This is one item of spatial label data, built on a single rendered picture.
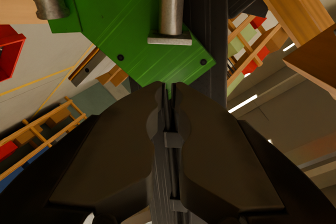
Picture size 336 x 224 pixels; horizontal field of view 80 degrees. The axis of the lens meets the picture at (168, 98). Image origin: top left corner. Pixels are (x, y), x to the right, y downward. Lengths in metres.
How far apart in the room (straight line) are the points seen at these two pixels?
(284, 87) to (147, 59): 7.59
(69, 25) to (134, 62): 0.10
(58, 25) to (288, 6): 0.95
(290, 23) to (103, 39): 0.92
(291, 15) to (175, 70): 0.85
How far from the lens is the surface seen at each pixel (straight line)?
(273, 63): 9.69
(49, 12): 0.29
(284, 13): 1.09
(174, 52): 0.30
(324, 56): 0.73
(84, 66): 0.49
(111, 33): 0.31
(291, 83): 7.83
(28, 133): 6.09
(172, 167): 0.39
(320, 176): 4.45
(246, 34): 3.76
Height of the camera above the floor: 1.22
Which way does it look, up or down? 8 degrees up
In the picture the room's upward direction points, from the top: 139 degrees clockwise
